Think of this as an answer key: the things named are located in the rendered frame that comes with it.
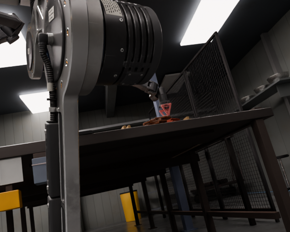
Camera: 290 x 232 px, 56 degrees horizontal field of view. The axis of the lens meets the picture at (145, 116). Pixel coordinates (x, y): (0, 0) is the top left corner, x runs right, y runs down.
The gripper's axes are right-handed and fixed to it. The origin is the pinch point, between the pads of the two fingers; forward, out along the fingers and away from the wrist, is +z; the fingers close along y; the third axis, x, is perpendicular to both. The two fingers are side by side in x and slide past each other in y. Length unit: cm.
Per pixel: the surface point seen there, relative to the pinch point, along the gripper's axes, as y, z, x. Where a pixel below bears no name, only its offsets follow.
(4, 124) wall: 468, -173, 288
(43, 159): -37, 17, 71
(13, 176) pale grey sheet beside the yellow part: -38, 22, 86
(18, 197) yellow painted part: -40, 32, 84
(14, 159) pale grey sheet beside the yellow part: -37, 14, 84
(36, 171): -38, 23, 75
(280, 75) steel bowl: 233, -85, -248
